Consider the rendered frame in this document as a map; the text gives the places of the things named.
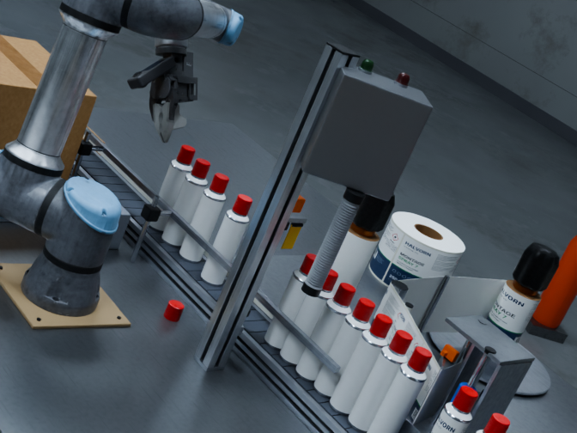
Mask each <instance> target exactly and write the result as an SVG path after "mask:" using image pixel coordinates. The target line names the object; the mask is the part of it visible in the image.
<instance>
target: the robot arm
mask: <svg viewBox="0 0 577 433"><path fill-rule="evenodd" d="M59 11H60V14H61V16H62V17H63V24H62V27H61V28H60V31H59V33H58V36H57V39H56V41H55V44H54V46H53V48H52V52H51V55H50V57H49V59H48V61H47V64H46V67H45V69H44V72H43V74H42V77H41V78H40V81H39V85H38V87H37V89H36V92H35V94H34V97H33V100H32V102H31V105H30V107H29V109H28V111H27V116H26V118H25V120H24V122H23V125H22V127H21V130H20V133H19V135H18V138H17V139H16V140H15V141H12V142H10V143H7V144H6V145H5V147H4V149H0V217H1V218H5V219H7V220H9V221H11V222H12V223H15V224H17V225H19V226H21V227H23V228H24V229H27V230H29V231H32V232H34V233H35V234H37V235H40V236H42V237H44V238H46V243H45V245H44V248H43V250H42V252H41V254H40V255H39V256H38V258H37V259H36V260H35V261H34V263H33V264H32V266H31V267H29V268H28V269H27V270H26V272H25V274H24V276H23V279H22V281H21V291H22V293H23V294H24V296H25V297H26V298H27V299H28V300H29V301H30V302H32V303H33V304H35V305H36V306H38V307H40V308H42V309H44V310H46V311H48V312H51V313H54V314H59V315H62V316H69V317H82V316H86V315H89V314H92V313H93V312H94V311H95V309H96V307H97V304H98V302H99V300H100V270H101V267H102V265H103V263H104V260H105V257H106V254H107V252H108V249H109V247H110V245H111V242H112V238H113V236H114V233H115V232H116V231H117V229H118V221H119V218H120V216H121V211H122V209H121V204H120V202H119V201H118V198H117V197H116V196H115V195H114V194H113V193H112V192H111V191H110V190H109V189H108V188H106V187H105V186H103V185H102V184H100V183H98V182H96V181H94V180H91V179H88V180H87V179H85V178H84V177H72V178H70V179H68V180H65V179H63V178H61V175H62V173H63V171H64V164H63V161H62V159H61V154H62V151H63V149H64V146H65V143H66V141H67V138H68V136H69V134H70V130H71V128H72V125H73V124H74V121H75V119H76V115H77V114H78V111H79V109H80V106H81V104H82V101H83V98H84V96H85V94H86V92H87V89H88V85H89V84H90V81H91V79H92V77H93V74H94V71H95V69H96V66H97V64H98V62H99V60H100V56H101V53H102V52H103V49H104V47H105V44H106V42H107V40H109V39H111V38H112V37H114V36H117V35H118V34H119V32H120V29H121V27H125V28H127V29H129V30H131V31H133V32H135V33H138V34H142V35H146V36H150V37H155V47H156V48H155V55H156V56H160V57H163V58H161V59H159V60H158V61H156V62H155V63H153V64H151V65H150V66H149V67H147V68H145V69H144V70H142V71H138V72H137V73H135V74H134V75H133V76H132V77H131V78H129V79H128V80H127V82H128V84H129V86H130V88H131V89H134V88H145V87H146V86H147V85H148V84H149V83H150V82H151V87H150V91H149V93H150V97H149V110H150V113H151V117H152V120H153V122H154V124H155V129H156V130H157V132H158V134H159V136H160V138H161V141H162V142H163V143H167V142H168V140H169V138H170V136H171V133H172V130H175V129H179V128H182V127H185V126H186V118H185V117H183V116H182V115H181V114H180V113H179V103H182V102H189V101H197V77H193V52H188V51H187V50H186V48H187V47H188V39H190V38H191V37H199V38H206V39H212V40H214V41H217V43H219V44H220V43H221V44H223V45H225V46H231V45H233V44H234V42H235V41H236V40H237V39H238V37H239V35H240V31H241V29H242V27H243V23H244V18H243V16H242V15H240V14H238V13H236V12H235V11H234V10H233V9H228V8H226V7H224V6H222V5H220V4H218V3H215V2H213V1H210V0H63V1H62V2H61V5H60V7H59ZM194 83H195V84H196V95H194ZM162 101H165V102H166V103H162V104H161V102H162Z"/></svg>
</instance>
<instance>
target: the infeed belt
mask: <svg viewBox="0 0 577 433"><path fill-rule="evenodd" d="M80 166H81V167H82V168H83V169H84V170H85V171H86V172H87V173H88V174H89V175H90V176H91V177H92V178H93V179H94V180H95V181H96V182H98V183H100V184H102V185H103V186H105V187H106V188H108V189H109V190H110V191H111V192H112V193H113V194H114V195H115V196H116V197H117V198H118V201H119V202H120V204H121V205H122V206H123V207H124V208H125V209H126V210H127V211H128V212H129V213H130V214H131V217H132V218H133V219H134V220H135V221H136V222H137V223H138V224H139V225H140V226H141V227H143V224H144V222H145V219H144V218H143V217H142V216H141V212H142V210H143V207H144V205H145V204H147V203H146V202H144V201H143V200H142V199H141V198H140V197H139V196H138V195H137V194H136V193H135V192H134V191H133V190H132V189H131V188H130V187H129V186H128V185H127V184H126V183H125V182H124V181H123V180H122V179H121V178H119V177H118V176H117V175H116V174H115V173H114V172H113V171H112V170H111V169H110V168H109V167H108V166H107V165H106V164H105V163H104V162H103V161H102V160H101V159H100V158H99V157H98V156H97V155H96V154H95V153H94V152H93V151H91V153H90V156H83V158H82V162H81V165H80ZM147 233H148V234H149V235H150V236H151V237H152V238H153V239H154V240H155V241H156V242H157V243H158V244H159V245H160V246H161V247H162V248H163V249H164V250H165V251H166V252H167V253H168V254H169V255H170V256H171V257H172V258H173V259H174V260H175V261H176V262H177V263H178V264H179V265H180V266H181V267H182V268H183V269H184V270H185V271H186V272H187V273H188V274H189V275H190V276H191V277H192V278H193V279H194V280H195V281H196V282H197V283H198V284H199V285H200V286H201V287H202V288H203V289H204V290H205V291H206V292H207V293H208V294H209V295H210V296H211V297H212V298H213V299H214V300H215V301H216V302H217V301H218V298H219V296H220V294H221V292H222V288H223V286H224V284H225V282H226V279H224V281H223V284H222V286H220V287H215V286H211V285H208V284H206V283H205V282H204V281H202V280H201V278H200V274H201V272H202V270H203V267H204V265H205V262H206V260H205V259H204V258H203V257H202V259H201V262H200V263H198V264H193V263H190V262H187V261H185V260H183V259H182V258H180V256H179V250H180V249H181V247H170V246H168V245H167V244H166V243H164V242H163V241H162V240H161V237H162V234H163V233H160V232H157V231H154V230H153V229H151V228H150V227H148V230H147ZM250 310H251V312H250V314H249V316H248V317H246V319H245V321H244V323H243V327H244V330H245V331H246V332H247V333H248V334H249V335H250V336H251V337H252V338H253V339H254V340H255V341H256V342H257V343H258V344H259V345H260V346H261V347H262V348H263V349H264V350H265V351H266V352H267V353H268V354H269V355H270V356H271V357H272V358H273V359H274V360H275V361H276V362H277V363H278V364H279V365H280V366H281V367H282V368H283V369H284V370H285V371H286V372H287V373H288V374H289V375H290V376H291V377H292V378H293V379H294V380H295V381H296V382H297V383H298V384H299V385H300V386H301V387H302V388H303V389H304V390H305V391H306V392H307V393H308V394H309V395H310V396H311V397H312V398H313V399H314V400H315V401H316V402H317V403H318V404H319V405H320V406H321V407H322V408H323V409H324V410H325V411H326V412H327V413H328V414H329V415H330V416H331V417H332V418H333V419H334V420H335V421H336V422H337V423H338V424H339V425H340V426H341V427H342V428H343V429H344V430H345V431H346V432H347V433H361V432H359V431H357V430H355V429H353V428H352V427H351V426H350V425H349V423H348V421H347V418H348V416H344V415H341V414H339V413H337V412H335V411H334V410H332V409H331V407H330V405H329V400H330V399H328V398H325V397H323V396H321V395H320V394H318V393H317V392H316V391H315V390H314V389H313V384H314V382H309V381H305V380H303V379H301V378H300V377H299V376H298V375H297V374H296V373H295V368H296V367H295V366H292V365H289V364H287V363H285V362H284V361H283V360H282V359H281V358H280V357H279V352H280V351H277V350H274V349H272V348H270V347H269V346H268V345H267V344H266V343H265V342H264V336H265V334H266V332H267V330H268V328H269V326H270V322H269V321H268V320H267V319H265V317H264V316H263V315H262V314H261V313H259V311H258V310H256V308H255V307H254V306H253V305H251V307H250Z"/></svg>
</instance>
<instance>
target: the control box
mask: <svg viewBox="0 0 577 433"><path fill-rule="evenodd" d="M432 109H433V107H432V105H431V104H430V102H429V101H428V99H427V97H426V96H425V94H424V93H423V92H422V91H421V90H418V89H416V88H412V87H410V86H408V88H402V87H400V86H398V85H397V84H395V83H394V81H393V80H392V79H389V78H386V77H384V76H381V75H378V74H375V73H372V75H369V74H366V73H363V72H361V71H360V70H358V67H357V66H356V67H355V68H354V69H352V68H348V67H347V66H344V67H341V68H340V70H339V72H338V73H337V77H336V79H335V82H334V83H333V85H332V87H331V91H330V93H329V95H328V97H327V99H326V102H325V104H324V107H323V109H322V111H321V114H320V115H319V118H318V121H317V123H316V125H315V127H314V129H313V133H312V135H311V136H310V139H309V141H308V143H307V146H306V148H305V151H304V153H303V155H302V157H301V160H300V164H301V170H302V171H303V172H304V173H307V174H311V175H314V176H317V177H319V178H321V179H324V180H328V181H331V182H334V183H336V184H339V185H341V186H346V187H348V188H350V189H353V190H356V191H358V192H363V193H366V194H367V195H370V196H373V197H376V198H380V199H383V200H385V201H389V200H390V198H391V196H392V194H393V192H394V190H395V188H396V185H397V183H398V181H399V179H400V177H401V175H402V173H403V171H404V168H405V166H406V164H407V162H408V160H409V159H410V155H411V153H412V151H413V149H414V148H415V146H416V143H417V140H418V138H419V137H420V135H421V133H422V130H423V128H424V126H425V124H426V122H427V120H428V117H429V115H430V114H431V112H432Z"/></svg>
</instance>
